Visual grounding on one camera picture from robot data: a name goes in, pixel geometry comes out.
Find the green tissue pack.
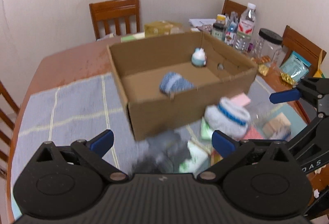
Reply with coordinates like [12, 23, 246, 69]
[178, 141, 210, 175]
[200, 117, 214, 141]

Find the white sock blue band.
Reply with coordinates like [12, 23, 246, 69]
[204, 97, 251, 139]

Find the pink knit sock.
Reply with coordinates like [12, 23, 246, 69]
[243, 126, 263, 140]

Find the green tissue pack front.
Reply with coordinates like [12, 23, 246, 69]
[178, 141, 210, 175]

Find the small beige box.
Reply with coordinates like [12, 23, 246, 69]
[262, 113, 291, 139]

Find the pink small box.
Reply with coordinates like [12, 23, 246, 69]
[230, 93, 251, 107]

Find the blue knit sock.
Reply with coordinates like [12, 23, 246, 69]
[159, 72, 195, 95]

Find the blue white piggy toy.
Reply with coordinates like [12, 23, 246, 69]
[191, 48, 207, 67]

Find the gold ribbon bow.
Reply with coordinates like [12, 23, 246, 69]
[280, 72, 295, 86]

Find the gold blister pill pack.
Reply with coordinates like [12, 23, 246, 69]
[258, 55, 272, 77]

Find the teal packet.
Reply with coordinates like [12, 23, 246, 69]
[280, 51, 311, 82]

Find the blue grey checked towel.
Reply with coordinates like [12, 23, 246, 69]
[11, 72, 312, 219]

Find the clear jar black lid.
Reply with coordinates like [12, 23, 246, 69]
[253, 28, 283, 67]

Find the wooden chair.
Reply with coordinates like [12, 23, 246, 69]
[221, 0, 247, 17]
[0, 80, 21, 178]
[89, 0, 140, 40]
[283, 25, 327, 76]

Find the small blue label bottle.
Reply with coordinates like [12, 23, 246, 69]
[224, 21, 237, 46]

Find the clear water bottle red label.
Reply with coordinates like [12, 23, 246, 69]
[234, 3, 256, 52]

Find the brown cardboard box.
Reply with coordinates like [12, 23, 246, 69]
[108, 32, 257, 141]

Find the dark lid small jar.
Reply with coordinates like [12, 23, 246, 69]
[211, 22, 226, 41]

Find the wooden chair left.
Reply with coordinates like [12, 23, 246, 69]
[0, 80, 21, 178]

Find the yellow lid small bottle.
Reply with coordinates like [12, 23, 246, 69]
[216, 14, 226, 25]

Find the wooden chair far right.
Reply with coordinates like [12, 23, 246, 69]
[221, 0, 247, 17]

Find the white papers stack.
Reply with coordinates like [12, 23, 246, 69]
[189, 18, 216, 27]

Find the green white book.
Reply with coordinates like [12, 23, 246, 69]
[120, 32, 145, 43]

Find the gold wrapped package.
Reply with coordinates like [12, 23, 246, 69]
[144, 21, 184, 37]

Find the wooden chair far middle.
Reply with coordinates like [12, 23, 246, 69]
[89, 0, 140, 40]

